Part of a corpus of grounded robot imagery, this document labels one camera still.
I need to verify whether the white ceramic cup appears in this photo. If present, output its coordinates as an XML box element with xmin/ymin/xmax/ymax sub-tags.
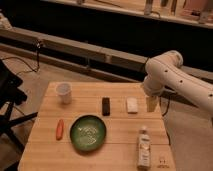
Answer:
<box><xmin>56</xmin><ymin>83</ymin><xmax>71</xmax><ymax>104</ymax></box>

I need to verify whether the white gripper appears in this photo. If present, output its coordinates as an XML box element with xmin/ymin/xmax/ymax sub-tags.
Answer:
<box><xmin>143</xmin><ymin>77</ymin><xmax>164</xmax><ymax>112</ymax></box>

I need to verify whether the orange carrot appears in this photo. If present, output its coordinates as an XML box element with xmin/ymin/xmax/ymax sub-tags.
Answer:
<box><xmin>56</xmin><ymin>119</ymin><xmax>64</xmax><ymax>140</ymax></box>

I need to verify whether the clear plastic bottle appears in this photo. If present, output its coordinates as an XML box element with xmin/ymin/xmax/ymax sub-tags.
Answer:
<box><xmin>137</xmin><ymin>126</ymin><xmax>151</xmax><ymax>170</ymax></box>

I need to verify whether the black rectangular block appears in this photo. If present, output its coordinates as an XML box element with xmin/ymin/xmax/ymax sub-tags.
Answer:
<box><xmin>102</xmin><ymin>97</ymin><xmax>110</xmax><ymax>116</ymax></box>

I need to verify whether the black cable on floor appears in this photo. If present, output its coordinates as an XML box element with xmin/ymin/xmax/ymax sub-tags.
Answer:
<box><xmin>0</xmin><ymin>39</ymin><xmax>45</xmax><ymax>75</ymax></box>

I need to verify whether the white sponge block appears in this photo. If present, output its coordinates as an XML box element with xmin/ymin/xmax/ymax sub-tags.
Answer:
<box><xmin>126</xmin><ymin>98</ymin><xmax>138</xmax><ymax>113</ymax></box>

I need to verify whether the small table label sticker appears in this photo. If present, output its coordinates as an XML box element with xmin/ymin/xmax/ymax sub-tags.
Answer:
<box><xmin>158</xmin><ymin>156</ymin><xmax>167</xmax><ymax>168</ymax></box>

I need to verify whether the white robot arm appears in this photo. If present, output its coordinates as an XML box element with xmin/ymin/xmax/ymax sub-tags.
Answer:
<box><xmin>143</xmin><ymin>50</ymin><xmax>213</xmax><ymax>116</ymax></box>

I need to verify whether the green round plate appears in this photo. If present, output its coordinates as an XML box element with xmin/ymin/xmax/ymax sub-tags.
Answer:
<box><xmin>70</xmin><ymin>115</ymin><xmax>107</xmax><ymax>152</ymax></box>

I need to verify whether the black chair base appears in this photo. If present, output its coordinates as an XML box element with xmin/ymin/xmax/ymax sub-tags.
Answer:
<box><xmin>0</xmin><ymin>60</ymin><xmax>37</xmax><ymax>152</ymax></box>

